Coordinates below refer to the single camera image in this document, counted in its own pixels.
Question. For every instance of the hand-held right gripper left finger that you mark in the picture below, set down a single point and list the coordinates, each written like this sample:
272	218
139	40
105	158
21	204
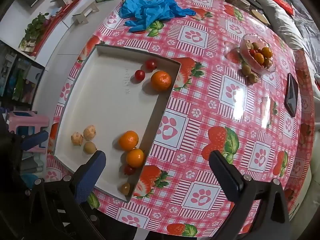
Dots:
91	177

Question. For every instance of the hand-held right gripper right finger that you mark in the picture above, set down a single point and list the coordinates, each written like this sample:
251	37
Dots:
225	177

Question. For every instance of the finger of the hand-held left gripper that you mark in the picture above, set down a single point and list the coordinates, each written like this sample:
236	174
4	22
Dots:
35	140

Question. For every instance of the red cherry tomato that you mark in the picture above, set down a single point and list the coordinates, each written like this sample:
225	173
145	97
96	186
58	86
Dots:
140	74
150	64
129	170
252	52

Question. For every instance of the husked physalis fruit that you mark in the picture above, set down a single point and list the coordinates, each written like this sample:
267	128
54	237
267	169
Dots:
90	132
253	77
77	139

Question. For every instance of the orange mandarin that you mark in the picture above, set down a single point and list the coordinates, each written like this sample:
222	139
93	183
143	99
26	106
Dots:
161	80
128	140
135	158

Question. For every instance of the white shallow tray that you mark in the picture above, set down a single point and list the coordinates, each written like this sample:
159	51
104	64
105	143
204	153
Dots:
105	100

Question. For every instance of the clear glass bowl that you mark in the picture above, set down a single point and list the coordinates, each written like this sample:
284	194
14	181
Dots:
246	38

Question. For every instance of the pink plastic stool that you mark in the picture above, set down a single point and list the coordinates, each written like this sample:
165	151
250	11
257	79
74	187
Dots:
25	120

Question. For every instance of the small yellow physalis berry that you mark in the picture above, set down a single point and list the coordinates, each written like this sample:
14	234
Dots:
90	147
125	187

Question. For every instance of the dark glass cabinet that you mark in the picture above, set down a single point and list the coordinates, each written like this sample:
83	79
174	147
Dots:
17	80

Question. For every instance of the pink strawberry print tablecloth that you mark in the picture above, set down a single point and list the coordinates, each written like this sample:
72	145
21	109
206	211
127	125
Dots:
212	105

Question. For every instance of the black smartphone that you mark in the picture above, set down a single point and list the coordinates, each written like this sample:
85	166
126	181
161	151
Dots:
291	95

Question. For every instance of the small green fruit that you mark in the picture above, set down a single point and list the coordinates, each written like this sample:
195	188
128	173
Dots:
255	45
246	68

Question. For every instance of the green potted plant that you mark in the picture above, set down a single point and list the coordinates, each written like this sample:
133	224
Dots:
35	26

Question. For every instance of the small orange kumquat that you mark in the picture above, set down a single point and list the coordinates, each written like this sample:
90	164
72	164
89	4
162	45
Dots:
267	52
259	58

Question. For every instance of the grey quilt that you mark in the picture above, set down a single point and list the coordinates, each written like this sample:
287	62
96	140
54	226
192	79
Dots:
282	25

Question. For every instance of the round wooden board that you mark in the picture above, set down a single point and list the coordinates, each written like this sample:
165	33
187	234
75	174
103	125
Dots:
260	16

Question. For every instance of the blue rubber gloves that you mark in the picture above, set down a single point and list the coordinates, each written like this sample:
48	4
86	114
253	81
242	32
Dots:
150	10

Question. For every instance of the red packet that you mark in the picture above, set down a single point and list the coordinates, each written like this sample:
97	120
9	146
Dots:
282	3

